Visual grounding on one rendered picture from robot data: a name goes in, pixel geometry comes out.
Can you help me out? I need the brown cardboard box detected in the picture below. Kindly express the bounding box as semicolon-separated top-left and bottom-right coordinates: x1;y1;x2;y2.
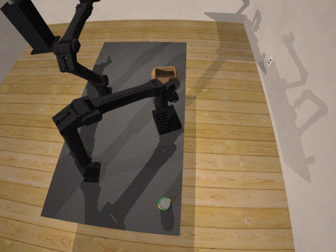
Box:
152;66;179;84

